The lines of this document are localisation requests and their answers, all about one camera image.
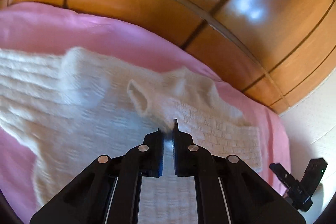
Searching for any white knitted sweater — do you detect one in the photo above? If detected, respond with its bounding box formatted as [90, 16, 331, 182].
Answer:
[0, 47, 264, 224]

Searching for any pink bed sheet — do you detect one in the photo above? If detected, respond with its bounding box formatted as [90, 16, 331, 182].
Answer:
[1, 2, 290, 223]

